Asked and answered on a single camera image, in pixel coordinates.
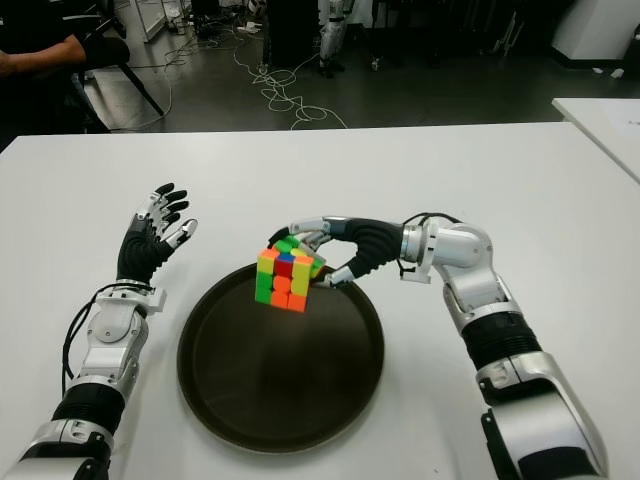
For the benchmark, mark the white paper scrap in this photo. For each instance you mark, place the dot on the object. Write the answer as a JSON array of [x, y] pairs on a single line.
[[616, 73]]

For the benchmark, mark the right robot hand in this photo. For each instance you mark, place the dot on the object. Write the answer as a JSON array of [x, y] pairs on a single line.
[[375, 242]]

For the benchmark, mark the metal folding frame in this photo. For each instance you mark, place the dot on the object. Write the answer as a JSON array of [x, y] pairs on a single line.
[[506, 32]]

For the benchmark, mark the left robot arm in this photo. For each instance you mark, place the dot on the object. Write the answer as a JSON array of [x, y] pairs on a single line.
[[107, 350]]

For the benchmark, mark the black chair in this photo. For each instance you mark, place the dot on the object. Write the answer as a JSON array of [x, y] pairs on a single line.
[[107, 52]]

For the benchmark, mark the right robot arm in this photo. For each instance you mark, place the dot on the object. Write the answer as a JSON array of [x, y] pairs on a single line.
[[500, 345]]

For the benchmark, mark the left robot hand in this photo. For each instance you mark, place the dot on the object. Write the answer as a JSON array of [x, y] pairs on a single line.
[[137, 250]]

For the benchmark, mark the white panel board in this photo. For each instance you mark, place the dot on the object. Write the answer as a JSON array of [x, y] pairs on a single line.
[[150, 15]]

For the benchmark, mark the dark brown round plate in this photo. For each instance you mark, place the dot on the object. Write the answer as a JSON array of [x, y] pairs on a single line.
[[280, 370]]

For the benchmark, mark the white machine housing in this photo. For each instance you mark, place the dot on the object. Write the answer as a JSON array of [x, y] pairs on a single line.
[[595, 25]]

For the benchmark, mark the multicoloured Rubik's cube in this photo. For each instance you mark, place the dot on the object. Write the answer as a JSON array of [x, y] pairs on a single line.
[[285, 280]]

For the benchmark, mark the white side table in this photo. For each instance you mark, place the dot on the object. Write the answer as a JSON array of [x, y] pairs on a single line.
[[605, 125]]

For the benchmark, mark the black cabinet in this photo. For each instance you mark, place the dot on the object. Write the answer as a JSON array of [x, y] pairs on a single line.
[[292, 30]]

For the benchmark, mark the seated person in black shirt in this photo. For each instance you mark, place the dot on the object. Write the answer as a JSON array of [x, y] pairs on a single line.
[[45, 52]]

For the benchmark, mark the white humanoid robot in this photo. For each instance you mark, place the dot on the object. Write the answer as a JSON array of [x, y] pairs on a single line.
[[333, 30]]

